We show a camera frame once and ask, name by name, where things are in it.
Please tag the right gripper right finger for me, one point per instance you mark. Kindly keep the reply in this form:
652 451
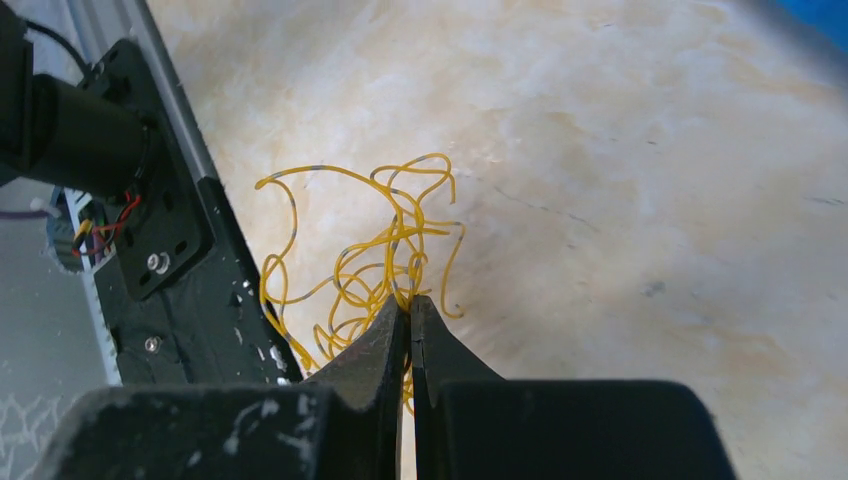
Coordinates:
471 423

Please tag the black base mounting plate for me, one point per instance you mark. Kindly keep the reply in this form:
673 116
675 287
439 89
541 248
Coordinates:
180 295

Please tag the white cable duct strip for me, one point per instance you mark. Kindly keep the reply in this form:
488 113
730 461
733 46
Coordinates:
68 204

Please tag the aluminium frame rail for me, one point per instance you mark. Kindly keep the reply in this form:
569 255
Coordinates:
99 24

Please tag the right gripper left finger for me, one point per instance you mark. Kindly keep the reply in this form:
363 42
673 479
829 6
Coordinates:
341 423

